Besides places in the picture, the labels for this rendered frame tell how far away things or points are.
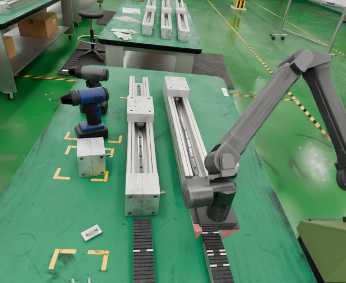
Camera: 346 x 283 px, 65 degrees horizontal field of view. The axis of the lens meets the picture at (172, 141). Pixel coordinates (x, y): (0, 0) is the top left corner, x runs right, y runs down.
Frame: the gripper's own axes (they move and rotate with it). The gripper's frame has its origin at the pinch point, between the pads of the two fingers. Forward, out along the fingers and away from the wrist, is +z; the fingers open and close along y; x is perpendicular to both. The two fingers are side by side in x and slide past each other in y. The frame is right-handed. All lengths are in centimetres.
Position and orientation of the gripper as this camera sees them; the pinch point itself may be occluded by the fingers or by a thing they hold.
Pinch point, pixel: (210, 234)
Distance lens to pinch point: 81.7
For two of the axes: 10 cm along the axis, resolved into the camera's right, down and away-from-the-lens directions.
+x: 1.2, 5.8, -8.0
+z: -1.1, 8.1, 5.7
